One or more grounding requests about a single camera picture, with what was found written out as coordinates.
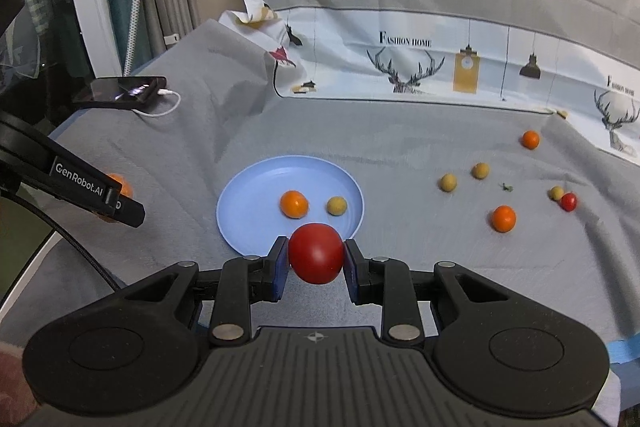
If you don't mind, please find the red cherry tomato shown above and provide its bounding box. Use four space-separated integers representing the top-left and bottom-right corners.
559 192 578 212
288 223 344 285

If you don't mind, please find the yellow-green fruit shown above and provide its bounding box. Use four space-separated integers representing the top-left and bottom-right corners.
326 196 348 217
548 185 564 202
438 172 458 193
472 162 490 180

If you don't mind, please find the small orange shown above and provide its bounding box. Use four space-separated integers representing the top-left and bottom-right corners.
521 130 540 150

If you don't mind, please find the person's hand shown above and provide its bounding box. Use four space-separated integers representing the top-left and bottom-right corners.
0 343 38 426

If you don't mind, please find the blue round plate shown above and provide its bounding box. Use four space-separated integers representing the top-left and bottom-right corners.
216 155 364 256

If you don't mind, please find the black smartphone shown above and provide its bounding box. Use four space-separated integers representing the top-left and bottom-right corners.
73 76 167 110

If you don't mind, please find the white deer print cloth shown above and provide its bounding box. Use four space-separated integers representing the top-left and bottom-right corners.
219 0 639 162

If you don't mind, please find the blue tape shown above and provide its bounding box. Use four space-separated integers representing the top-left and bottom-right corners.
606 334 640 364

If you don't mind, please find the white charging cable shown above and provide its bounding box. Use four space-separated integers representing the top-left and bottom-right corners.
134 89 182 118

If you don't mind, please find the braided metal hose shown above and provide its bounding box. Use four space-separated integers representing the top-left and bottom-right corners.
121 0 147 77

